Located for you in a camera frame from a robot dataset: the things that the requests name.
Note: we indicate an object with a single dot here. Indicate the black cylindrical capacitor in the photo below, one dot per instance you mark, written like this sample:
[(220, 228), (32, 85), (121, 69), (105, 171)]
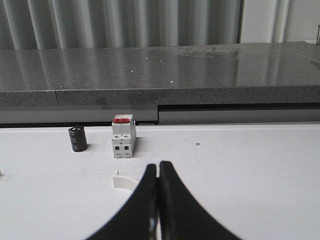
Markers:
[(78, 138)]

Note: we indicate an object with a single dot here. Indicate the white half pipe clamp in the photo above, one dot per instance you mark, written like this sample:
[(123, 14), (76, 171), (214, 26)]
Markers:
[(124, 182)]

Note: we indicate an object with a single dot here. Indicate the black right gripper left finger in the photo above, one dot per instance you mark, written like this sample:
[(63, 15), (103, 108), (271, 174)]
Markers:
[(138, 217)]

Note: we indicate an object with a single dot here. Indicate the grey stone counter ledge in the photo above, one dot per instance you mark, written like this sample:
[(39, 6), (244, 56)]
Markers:
[(209, 84)]

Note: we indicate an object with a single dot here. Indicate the white circuit breaker red switch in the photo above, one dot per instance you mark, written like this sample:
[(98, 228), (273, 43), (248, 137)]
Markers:
[(124, 135)]

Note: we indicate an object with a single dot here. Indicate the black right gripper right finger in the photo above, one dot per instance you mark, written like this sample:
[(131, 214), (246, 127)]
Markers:
[(181, 216)]

